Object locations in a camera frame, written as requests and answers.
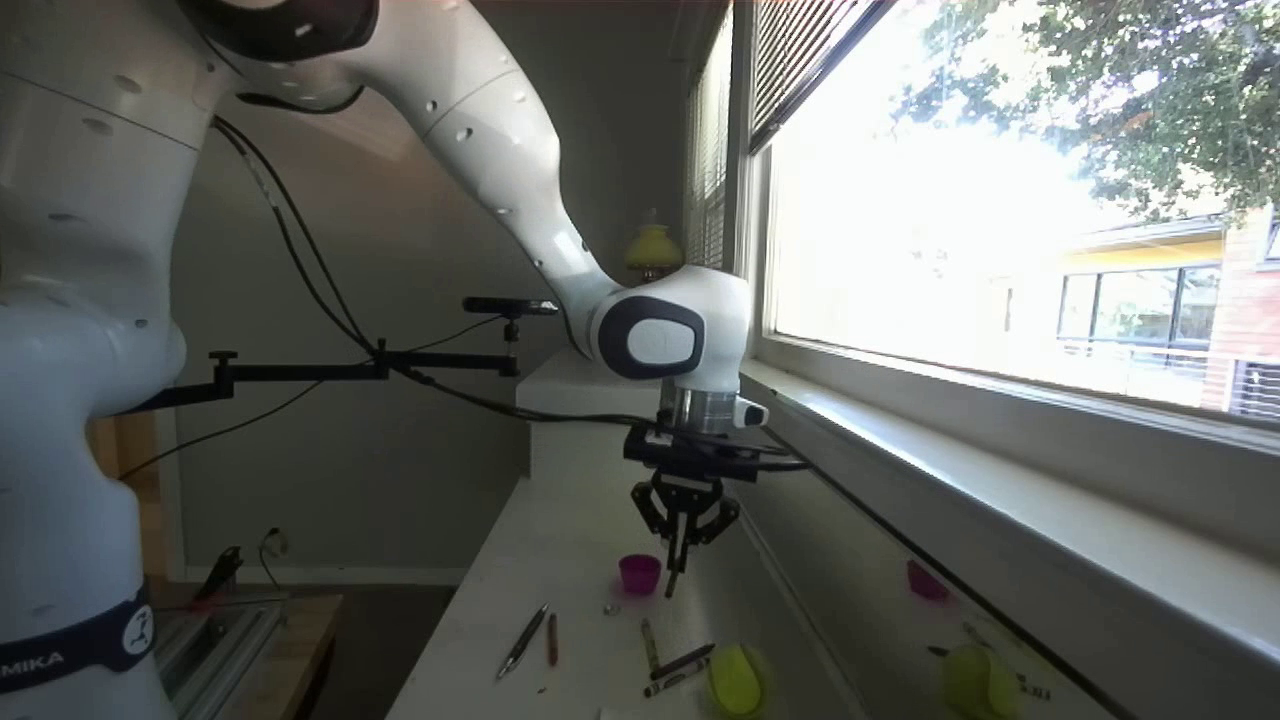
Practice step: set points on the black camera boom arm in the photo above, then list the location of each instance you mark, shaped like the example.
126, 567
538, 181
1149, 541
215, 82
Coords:
334, 365

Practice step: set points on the yellow crayon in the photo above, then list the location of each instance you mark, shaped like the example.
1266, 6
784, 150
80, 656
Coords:
650, 646

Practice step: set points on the black clamp tool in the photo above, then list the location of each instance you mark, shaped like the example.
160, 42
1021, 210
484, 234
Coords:
221, 574

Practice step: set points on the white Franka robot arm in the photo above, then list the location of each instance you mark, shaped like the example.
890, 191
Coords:
80, 334

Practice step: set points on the yellow tennis ball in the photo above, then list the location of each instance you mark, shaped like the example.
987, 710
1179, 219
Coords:
736, 681

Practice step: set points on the black and silver pen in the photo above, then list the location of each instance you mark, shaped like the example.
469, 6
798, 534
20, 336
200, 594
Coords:
521, 646

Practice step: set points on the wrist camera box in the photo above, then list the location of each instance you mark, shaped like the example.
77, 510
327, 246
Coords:
749, 414

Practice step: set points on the magenta plastic cup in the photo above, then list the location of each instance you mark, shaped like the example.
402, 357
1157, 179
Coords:
636, 574

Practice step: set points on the dark mesh window blind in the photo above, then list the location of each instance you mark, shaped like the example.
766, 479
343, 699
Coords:
801, 62

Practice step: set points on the window with frame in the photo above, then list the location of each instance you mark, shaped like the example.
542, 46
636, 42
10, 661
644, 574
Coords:
1014, 224

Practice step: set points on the orange crayon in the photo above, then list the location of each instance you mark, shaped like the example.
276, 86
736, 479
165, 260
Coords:
551, 642

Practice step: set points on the grey crayon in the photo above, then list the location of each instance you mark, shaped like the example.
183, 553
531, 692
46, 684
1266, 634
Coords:
671, 678

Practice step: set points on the small yellow object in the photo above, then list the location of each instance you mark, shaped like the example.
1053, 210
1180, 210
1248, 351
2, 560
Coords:
650, 248

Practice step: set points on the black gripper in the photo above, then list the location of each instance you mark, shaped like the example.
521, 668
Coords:
693, 453

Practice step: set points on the wooden side table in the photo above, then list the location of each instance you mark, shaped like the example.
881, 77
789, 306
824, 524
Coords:
254, 655

